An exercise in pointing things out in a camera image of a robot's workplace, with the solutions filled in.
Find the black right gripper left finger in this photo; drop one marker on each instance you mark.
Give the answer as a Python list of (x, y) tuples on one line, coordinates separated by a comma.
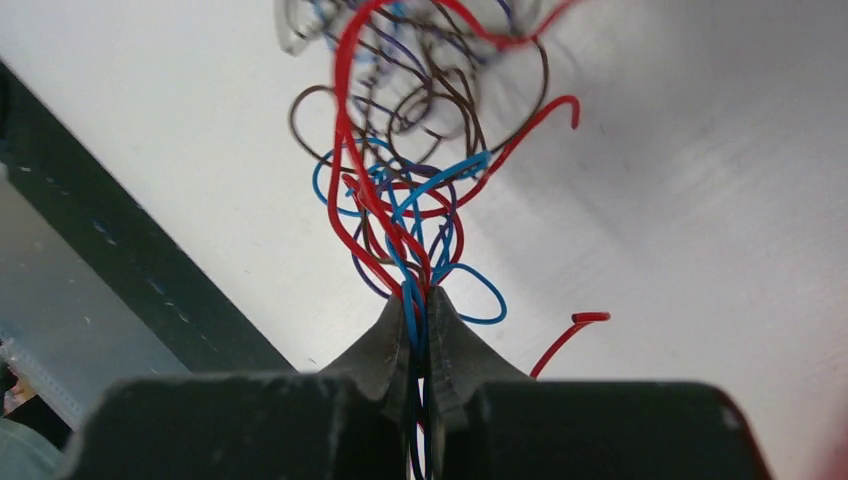
[(372, 426)]

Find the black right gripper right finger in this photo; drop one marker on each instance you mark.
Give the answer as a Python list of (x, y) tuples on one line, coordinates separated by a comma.
[(458, 362)]

